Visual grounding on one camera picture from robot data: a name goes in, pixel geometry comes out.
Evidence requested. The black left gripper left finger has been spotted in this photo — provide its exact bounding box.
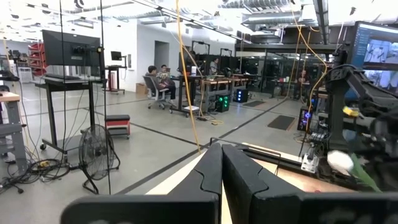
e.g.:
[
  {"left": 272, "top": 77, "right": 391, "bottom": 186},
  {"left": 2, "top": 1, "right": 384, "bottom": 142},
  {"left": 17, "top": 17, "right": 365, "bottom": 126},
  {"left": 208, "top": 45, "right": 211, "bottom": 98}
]
[{"left": 60, "top": 142, "right": 223, "bottom": 224}]

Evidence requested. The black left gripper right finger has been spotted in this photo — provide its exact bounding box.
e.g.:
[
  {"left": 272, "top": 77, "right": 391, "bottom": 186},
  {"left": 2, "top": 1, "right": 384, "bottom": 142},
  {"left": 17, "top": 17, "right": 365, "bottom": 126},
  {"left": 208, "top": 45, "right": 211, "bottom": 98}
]
[{"left": 222, "top": 144, "right": 398, "bottom": 224}]

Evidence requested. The white artificial flower stem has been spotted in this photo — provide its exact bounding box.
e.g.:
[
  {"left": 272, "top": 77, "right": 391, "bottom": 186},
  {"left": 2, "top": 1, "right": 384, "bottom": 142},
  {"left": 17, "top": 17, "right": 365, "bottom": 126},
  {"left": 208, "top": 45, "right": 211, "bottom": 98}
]
[{"left": 326, "top": 150, "right": 382, "bottom": 192}]

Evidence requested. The dark floor mat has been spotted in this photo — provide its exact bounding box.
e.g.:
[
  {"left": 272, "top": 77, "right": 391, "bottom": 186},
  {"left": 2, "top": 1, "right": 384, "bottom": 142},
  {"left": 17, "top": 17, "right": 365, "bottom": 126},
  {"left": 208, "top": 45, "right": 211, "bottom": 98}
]
[
  {"left": 267, "top": 114, "right": 296, "bottom": 131},
  {"left": 242, "top": 100, "right": 266, "bottom": 108}
]

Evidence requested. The computer tower with purple lights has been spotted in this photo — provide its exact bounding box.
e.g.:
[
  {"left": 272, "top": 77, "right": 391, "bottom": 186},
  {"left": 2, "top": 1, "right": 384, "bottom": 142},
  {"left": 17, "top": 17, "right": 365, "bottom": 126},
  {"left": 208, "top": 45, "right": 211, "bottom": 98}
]
[{"left": 297, "top": 107, "right": 313, "bottom": 132}]

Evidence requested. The computer tower with green lights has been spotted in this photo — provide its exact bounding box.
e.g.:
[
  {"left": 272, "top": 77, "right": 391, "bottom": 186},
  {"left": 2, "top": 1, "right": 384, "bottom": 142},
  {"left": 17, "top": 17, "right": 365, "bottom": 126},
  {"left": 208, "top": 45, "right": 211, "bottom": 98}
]
[{"left": 215, "top": 94, "right": 231, "bottom": 113}]

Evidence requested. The computer tower with blue lights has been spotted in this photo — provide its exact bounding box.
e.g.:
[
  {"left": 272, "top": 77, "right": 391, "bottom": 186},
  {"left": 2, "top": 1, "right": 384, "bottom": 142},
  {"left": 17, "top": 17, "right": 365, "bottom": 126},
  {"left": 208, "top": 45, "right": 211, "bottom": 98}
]
[{"left": 234, "top": 88, "right": 249, "bottom": 103}]

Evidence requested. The red step stool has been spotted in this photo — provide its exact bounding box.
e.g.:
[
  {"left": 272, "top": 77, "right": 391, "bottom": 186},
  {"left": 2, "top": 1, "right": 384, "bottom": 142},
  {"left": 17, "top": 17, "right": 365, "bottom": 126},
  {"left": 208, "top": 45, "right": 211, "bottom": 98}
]
[{"left": 104, "top": 114, "right": 131, "bottom": 140}]

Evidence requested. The black floor fan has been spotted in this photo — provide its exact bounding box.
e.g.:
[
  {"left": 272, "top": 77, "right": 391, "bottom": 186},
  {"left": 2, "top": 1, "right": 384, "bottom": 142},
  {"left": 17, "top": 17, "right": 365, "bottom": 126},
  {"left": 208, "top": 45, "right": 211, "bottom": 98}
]
[{"left": 78, "top": 124, "right": 121, "bottom": 195}]

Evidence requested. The grey office chair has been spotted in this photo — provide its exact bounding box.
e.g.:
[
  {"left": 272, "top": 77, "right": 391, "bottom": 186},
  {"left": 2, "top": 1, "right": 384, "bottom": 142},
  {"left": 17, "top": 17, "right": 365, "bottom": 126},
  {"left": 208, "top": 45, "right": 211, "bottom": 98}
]
[{"left": 142, "top": 75, "right": 175, "bottom": 110}]

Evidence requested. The person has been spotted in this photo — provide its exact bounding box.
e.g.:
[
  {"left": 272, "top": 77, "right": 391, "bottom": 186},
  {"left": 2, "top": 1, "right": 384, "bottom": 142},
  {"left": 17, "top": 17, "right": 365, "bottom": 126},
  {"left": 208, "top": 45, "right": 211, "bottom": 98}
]
[
  {"left": 208, "top": 58, "right": 220, "bottom": 76},
  {"left": 144, "top": 65, "right": 169, "bottom": 94},
  {"left": 295, "top": 70, "right": 310, "bottom": 100},
  {"left": 157, "top": 64, "right": 177, "bottom": 106}
]

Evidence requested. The yellow tag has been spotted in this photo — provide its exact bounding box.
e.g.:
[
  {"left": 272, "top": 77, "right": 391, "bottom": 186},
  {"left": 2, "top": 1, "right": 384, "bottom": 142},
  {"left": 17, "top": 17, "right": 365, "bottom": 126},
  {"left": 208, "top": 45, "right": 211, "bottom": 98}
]
[{"left": 343, "top": 106, "right": 360, "bottom": 118}]

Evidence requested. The black rolling desk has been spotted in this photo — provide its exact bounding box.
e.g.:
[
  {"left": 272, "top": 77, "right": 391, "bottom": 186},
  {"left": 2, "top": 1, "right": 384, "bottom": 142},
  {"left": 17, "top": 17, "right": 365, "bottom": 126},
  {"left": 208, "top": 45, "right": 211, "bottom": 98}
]
[{"left": 34, "top": 74, "right": 108, "bottom": 153}]

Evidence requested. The lit computer monitor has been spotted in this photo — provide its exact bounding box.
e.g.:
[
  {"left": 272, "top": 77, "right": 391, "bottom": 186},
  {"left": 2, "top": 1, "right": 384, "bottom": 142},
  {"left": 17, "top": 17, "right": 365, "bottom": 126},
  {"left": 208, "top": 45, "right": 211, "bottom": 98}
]
[
  {"left": 347, "top": 21, "right": 398, "bottom": 71},
  {"left": 362, "top": 68, "right": 398, "bottom": 96}
]

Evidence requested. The large black monitor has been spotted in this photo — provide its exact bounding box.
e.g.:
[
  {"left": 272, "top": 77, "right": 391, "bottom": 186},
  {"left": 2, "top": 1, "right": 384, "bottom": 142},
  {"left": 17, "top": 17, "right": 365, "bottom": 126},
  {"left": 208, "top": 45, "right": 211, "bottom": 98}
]
[{"left": 42, "top": 29, "right": 102, "bottom": 68}]

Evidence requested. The wooden workbench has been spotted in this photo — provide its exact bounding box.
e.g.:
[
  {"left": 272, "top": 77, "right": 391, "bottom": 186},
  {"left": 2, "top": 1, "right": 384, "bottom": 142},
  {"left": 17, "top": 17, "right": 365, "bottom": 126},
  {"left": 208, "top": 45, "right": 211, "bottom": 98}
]
[{"left": 0, "top": 91, "right": 27, "bottom": 175}]

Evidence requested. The red storage shelving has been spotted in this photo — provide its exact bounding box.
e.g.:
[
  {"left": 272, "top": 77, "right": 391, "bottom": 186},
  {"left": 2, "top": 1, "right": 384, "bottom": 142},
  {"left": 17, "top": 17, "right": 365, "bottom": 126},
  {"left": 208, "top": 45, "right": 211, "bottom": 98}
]
[{"left": 27, "top": 42, "right": 47, "bottom": 77}]

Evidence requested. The black table frame rail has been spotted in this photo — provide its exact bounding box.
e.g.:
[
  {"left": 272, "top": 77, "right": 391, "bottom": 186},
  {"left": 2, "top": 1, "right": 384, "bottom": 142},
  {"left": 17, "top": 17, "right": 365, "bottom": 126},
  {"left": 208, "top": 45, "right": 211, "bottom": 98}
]
[{"left": 239, "top": 147, "right": 312, "bottom": 171}]

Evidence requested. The yellow hanging cable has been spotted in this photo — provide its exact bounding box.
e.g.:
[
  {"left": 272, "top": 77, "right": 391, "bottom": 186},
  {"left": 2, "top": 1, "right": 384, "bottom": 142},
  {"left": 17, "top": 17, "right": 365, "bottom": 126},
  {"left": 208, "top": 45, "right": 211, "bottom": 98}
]
[
  {"left": 289, "top": 6, "right": 329, "bottom": 141},
  {"left": 175, "top": 0, "right": 202, "bottom": 155}
]

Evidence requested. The black floor cable bundle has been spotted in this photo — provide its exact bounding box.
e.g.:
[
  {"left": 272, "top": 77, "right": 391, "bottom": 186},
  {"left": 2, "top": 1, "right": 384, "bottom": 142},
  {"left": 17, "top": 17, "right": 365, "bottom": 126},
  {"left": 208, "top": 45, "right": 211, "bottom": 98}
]
[{"left": 0, "top": 158, "right": 71, "bottom": 194}]

